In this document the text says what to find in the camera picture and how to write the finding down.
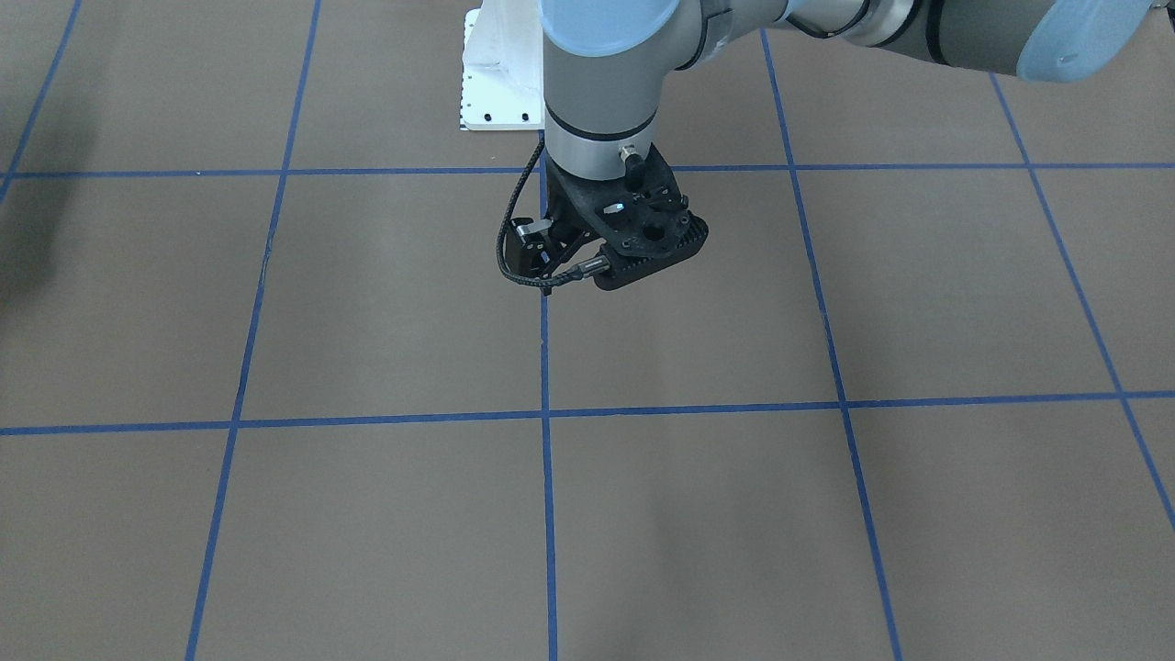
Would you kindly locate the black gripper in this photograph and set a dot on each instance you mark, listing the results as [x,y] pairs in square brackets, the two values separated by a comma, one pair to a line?
[562,220]

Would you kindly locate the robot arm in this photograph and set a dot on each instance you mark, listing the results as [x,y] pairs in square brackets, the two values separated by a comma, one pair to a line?
[606,64]

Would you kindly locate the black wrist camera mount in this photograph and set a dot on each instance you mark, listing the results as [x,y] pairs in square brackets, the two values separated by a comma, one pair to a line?
[643,231]

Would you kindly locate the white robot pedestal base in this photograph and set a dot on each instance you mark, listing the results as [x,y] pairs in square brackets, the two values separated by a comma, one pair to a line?
[502,77]

